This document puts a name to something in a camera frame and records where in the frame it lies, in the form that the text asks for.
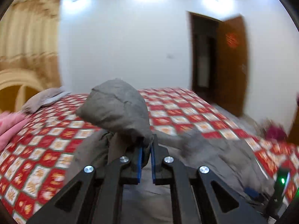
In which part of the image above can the dark brown door frame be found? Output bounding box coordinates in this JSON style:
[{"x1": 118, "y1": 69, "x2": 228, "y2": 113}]
[{"x1": 189, "y1": 12, "x2": 221, "y2": 92}]

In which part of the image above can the pink folded blanket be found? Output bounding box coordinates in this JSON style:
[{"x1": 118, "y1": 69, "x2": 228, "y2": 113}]
[{"x1": 0, "y1": 111, "x2": 30, "y2": 151}]

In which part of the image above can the grey quilted down jacket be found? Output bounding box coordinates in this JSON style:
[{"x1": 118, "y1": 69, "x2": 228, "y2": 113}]
[{"x1": 65, "y1": 79, "x2": 274, "y2": 214}]

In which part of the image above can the red double happiness sticker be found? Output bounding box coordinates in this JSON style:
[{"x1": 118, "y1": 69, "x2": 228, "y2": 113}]
[{"x1": 226, "y1": 32, "x2": 239, "y2": 49}]

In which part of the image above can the white wall switch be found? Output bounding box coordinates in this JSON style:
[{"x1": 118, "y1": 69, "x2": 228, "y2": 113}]
[{"x1": 166, "y1": 54, "x2": 173, "y2": 59}]

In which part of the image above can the brown wooden door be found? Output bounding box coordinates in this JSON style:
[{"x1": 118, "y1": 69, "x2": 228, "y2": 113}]
[{"x1": 215, "y1": 15, "x2": 248, "y2": 117}]

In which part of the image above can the grey striped pillow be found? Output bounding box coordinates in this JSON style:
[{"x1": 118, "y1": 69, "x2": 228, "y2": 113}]
[{"x1": 21, "y1": 87, "x2": 70, "y2": 114}]

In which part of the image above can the red teddy bear bedspread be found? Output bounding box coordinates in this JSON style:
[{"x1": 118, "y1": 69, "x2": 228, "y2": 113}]
[{"x1": 1, "y1": 88, "x2": 298, "y2": 223}]

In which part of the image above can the tan patterned curtain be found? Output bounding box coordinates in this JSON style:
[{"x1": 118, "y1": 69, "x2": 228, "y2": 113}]
[{"x1": 1, "y1": 0, "x2": 61, "y2": 88}]

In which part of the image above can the cream wooden headboard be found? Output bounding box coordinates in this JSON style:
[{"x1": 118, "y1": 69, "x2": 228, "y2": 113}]
[{"x1": 1, "y1": 68, "x2": 46, "y2": 113}]

